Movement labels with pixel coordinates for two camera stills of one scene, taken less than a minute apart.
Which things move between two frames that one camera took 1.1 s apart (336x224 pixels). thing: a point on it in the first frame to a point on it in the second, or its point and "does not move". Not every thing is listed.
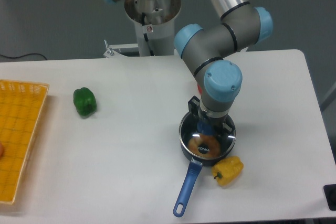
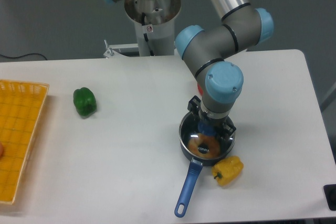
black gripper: (223, 124) does not move
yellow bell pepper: (228, 170) does not move
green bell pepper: (85, 102) does not move
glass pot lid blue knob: (210, 146) to (207, 128)
